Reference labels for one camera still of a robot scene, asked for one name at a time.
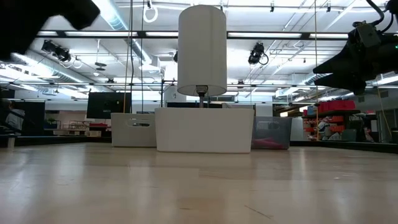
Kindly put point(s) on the black ceiling mounted camera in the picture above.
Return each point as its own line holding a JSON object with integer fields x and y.
{"x": 57, "y": 51}
{"x": 256, "y": 53}

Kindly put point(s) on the grey plastic bin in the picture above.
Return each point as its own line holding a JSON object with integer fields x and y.
{"x": 124, "y": 137}

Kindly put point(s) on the person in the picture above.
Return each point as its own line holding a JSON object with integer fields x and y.
{"x": 15, "y": 119}

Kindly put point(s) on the white plastic bin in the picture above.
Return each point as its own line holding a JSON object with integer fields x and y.
{"x": 205, "y": 130}

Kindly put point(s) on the white cylindrical lamp shade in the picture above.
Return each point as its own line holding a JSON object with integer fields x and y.
{"x": 202, "y": 49}

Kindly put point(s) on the silver ventilation duct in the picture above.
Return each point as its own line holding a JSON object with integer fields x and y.
{"x": 46, "y": 67}
{"x": 311, "y": 80}

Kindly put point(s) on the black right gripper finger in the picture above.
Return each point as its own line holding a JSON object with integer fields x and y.
{"x": 349, "y": 65}
{"x": 348, "y": 83}

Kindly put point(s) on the pink highlighter marker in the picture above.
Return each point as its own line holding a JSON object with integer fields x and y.
{"x": 267, "y": 144}

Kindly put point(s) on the large black monitor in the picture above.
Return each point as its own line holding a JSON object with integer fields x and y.
{"x": 105, "y": 105}

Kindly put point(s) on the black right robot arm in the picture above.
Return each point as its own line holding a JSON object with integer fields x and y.
{"x": 392, "y": 7}

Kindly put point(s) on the ceiling light rail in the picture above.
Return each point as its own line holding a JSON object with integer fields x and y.
{"x": 264, "y": 35}

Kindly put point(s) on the transparent smoky plastic bin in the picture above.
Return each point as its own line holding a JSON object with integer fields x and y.
{"x": 280, "y": 127}

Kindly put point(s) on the shelf with red bins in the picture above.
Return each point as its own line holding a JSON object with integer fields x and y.
{"x": 337, "y": 105}

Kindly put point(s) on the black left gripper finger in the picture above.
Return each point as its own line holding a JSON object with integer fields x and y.
{"x": 15, "y": 45}
{"x": 82, "y": 12}

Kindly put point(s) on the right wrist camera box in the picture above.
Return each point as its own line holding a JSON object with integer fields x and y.
{"x": 367, "y": 35}

